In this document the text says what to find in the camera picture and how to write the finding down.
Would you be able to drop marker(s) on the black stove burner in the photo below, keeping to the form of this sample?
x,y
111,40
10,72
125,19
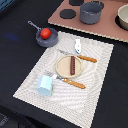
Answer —
x,y
67,13
76,2

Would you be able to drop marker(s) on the wooden handled knife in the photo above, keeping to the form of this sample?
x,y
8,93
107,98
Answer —
x,y
79,56

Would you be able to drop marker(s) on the large grey pot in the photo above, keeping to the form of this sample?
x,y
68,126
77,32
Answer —
x,y
90,12

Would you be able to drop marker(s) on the round wooden plate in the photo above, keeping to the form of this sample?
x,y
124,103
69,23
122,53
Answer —
x,y
62,66

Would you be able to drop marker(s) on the beige bowl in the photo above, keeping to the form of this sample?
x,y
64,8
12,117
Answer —
x,y
123,16

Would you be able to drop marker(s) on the pink toy stove top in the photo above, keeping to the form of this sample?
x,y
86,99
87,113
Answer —
x,y
106,27

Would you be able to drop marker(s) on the red tomato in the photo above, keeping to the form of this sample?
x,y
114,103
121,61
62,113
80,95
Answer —
x,y
45,33

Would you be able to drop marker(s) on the beige woven placemat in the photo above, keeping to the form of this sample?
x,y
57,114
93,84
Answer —
x,y
68,102

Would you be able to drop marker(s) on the brown grilled sausage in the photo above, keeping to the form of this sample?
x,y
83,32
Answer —
x,y
72,65

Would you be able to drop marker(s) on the wooden handled fork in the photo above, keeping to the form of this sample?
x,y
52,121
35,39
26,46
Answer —
x,y
66,80

